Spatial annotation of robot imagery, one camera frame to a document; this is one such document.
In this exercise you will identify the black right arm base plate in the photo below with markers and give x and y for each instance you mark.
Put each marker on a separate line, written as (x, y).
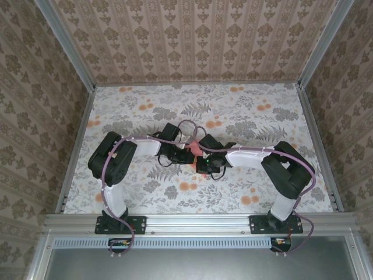
(258, 224)

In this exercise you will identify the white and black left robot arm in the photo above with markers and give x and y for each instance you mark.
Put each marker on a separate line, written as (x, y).
(145, 147)

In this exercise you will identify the aluminium side rail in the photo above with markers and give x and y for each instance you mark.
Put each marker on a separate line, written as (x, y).
(74, 151)
(319, 146)

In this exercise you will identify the aluminium table edge rail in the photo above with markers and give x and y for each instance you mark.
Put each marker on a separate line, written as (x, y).
(198, 223)

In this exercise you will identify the grey metal sheet panel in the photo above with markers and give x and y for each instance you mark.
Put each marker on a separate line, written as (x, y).
(198, 264)

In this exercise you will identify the aluminium frame post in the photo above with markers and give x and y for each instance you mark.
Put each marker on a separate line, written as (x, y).
(323, 46)
(65, 43)

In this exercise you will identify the pink paper sheet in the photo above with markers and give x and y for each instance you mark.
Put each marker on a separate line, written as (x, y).
(194, 148)

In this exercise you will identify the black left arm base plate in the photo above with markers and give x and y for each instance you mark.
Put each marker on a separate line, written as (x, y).
(137, 224)

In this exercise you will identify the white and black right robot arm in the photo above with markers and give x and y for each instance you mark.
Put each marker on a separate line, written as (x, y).
(247, 157)

